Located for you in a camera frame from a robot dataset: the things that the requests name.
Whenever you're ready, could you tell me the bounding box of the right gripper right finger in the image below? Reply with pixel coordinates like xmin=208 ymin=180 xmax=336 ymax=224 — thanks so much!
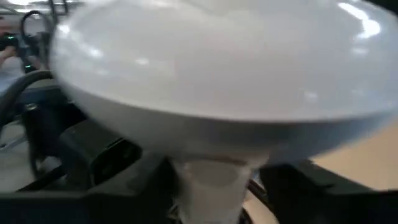
xmin=259 ymin=161 xmax=398 ymax=224

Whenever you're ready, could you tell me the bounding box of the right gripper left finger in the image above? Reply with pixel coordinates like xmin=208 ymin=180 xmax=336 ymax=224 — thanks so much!
xmin=0 ymin=152 xmax=178 ymax=224

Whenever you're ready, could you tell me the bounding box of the white flood lightbulb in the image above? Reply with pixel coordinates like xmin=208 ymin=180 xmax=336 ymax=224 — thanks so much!
xmin=49 ymin=0 xmax=398 ymax=224

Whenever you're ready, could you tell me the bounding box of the person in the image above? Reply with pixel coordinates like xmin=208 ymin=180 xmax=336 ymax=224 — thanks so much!
xmin=0 ymin=15 xmax=47 ymax=94

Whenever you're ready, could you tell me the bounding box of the person's hand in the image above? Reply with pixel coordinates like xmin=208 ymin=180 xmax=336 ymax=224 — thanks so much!
xmin=0 ymin=45 xmax=19 ymax=68

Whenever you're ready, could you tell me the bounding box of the thick black cable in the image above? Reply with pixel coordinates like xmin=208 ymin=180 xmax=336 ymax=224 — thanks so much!
xmin=0 ymin=70 xmax=55 ymax=125

